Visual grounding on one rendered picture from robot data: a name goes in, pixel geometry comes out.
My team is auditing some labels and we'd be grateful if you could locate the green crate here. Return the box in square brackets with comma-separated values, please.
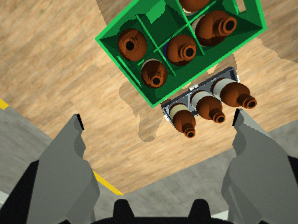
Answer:
[94, 0, 267, 108]

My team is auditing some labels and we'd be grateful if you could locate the grey rectangular tray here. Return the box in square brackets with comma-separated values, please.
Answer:
[161, 67, 239, 127]

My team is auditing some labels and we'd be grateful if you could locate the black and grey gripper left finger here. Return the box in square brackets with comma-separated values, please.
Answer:
[0, 113, 100, 224]

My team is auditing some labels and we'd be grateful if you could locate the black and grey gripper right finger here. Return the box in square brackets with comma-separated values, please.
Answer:
[221, 108, 298, 224]

